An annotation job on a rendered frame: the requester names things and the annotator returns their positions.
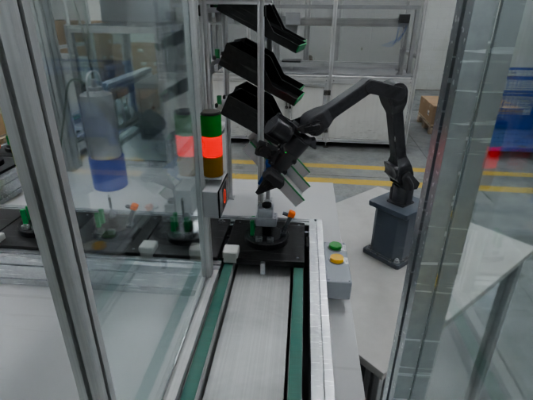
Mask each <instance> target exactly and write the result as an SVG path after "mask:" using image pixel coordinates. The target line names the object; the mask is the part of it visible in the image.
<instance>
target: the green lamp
mask: <svg viewBox="0 0 533 400"><path fill-rule="evenodd" d="M200 118H201V135H202V136H203V137H219V136H220V135H221V134H222V130H221V113H220V114H219V115H216V116H203V115H201V116H200Z"/></svg>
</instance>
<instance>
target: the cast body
mask: <svg viewBox="0 0 533 400"><path fill-rule="evenodd" d="M251 220H255V225H256V226H263V227H276V226H277V220H278V213H274V204H272V203H271V202H263V203H259V207H258V212H257V214H256V217H250V221H251Z"/></svg>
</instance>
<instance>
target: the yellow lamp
mask: <svg viewBox="0 0 533 400"><path fill-rule="evenodd" d="M203 168H204V176H205V177H208V178H216V177H220V176H222V175H223V174H224V170H223V155H222V156H220V157H217V158H206V157H203Z"/></svg>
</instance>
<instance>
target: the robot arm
mask: <svg viewBox="0 0 533 400"><path fill-rule="evenodd" d="M369 94H376V95H378V96H379V98H380V102H381V104H382V106H383V108H384V110H385V112H386V119H387V128H388V136H389V151H390V157H389V159H388V160H387V161H384V165H385V173H386V174H387V175H388V176H389V179H390V181H392V182H393V183H392V186H391V187H390V192H389V199H387V202H390V203H393V204H394V205H397V206H399V207H402V208H405V207H406V206H409V205H411V204H413V203H414V201H413V200H412V196H413V191H414V190H416V189H417V188H418V186H419V185H420V183H419V182H418V181H417V180H416V178H415V177H414V176H413V175H414V173H413V169H412V165H411V163H410V161H409V159H408V157H407V155H406V145H405V125H404V114H403V111H404V108H405V106H406V104H407V101H408V88H407V86H406V85H404V84H403V83H399V82H396V81H393V80H390V79H388V80H386V81H384V82H381V81H377V80H373V79H369V78H367V77H364V78H362V79H360V80H359V81H358V82H357V83H356V84H355V85H353V86H352V87H350V88H348V89H347V90H345V91H344V92H343V93H342V94H340V95H338V96H337V97H335V98H334V99H332V100H331V101H330V102H328V103H327V104H325V105H323V106H318V107H315V108H313V109H311V110H309V111H306V112H305V113H303V114H302V115H301V116H300V117H298V118H295V119H293V120H291V121H289V120H288V119H286V118H285V117H284V116H283V115H282V114H280V113H277V114H276V116H273V117H272V118H271V119H270V120H269V121H268V122H267V123H266V125H265V128H264V133H265V134H266V135H268V136H269V137H271V138H273V139H274V140H276V141H277V142H278V143H280V144H283V143H284V145H280V144H278V147H276V146H273V145H272V144H269V143H267V142H265V141H262V140H259V142H258V144H257V146H256V149H255V154H256V155H257V156H262V157H264V158H266V162H265V163H266V169H265V171H264V172H263V174H262V176H261V178H260V180H259V182H258V184H259V187H258V189H257V191H256V192H255V193H256V194H261V193H264V192H266V191H269V190H272V189H274V188H278V189H281V188H282V187H283V186H284V182H285V180H284V177H283V176H282V175H281V173H282V174H284V175H286V173H287V170H288V169H289V168H290V167H291V166H292V165H293V164H295V163H296V162H297V159H298V158H299V157H300V156H301V154H302V153H303V152H304V151H305V150H306V149H307V148H308V146H309V147H311V148H313V149H316V138H315V137H309V136H307V135H306V134H305V133H308V134H310V135H312V136H319V135H320V134H321V133H323V132H324V131H325V130H326V129H327V128H328V127H329V126H330V125H331V123H332V122H333V120H334V119H335V118H336V117H338V116H339V115H340V114H341V113H343V112H344V111H346V110H348V109H349V108H351V107H352V106H353V105H354V104H356V103H357V102H359V101H361V100H362V99H364V98H365V97H366V96H367V95H369ZM296 130H298V131H299V132H297V131H296ZM280 146H281V147H280ZM268 159H269V160H268Z"/></svg>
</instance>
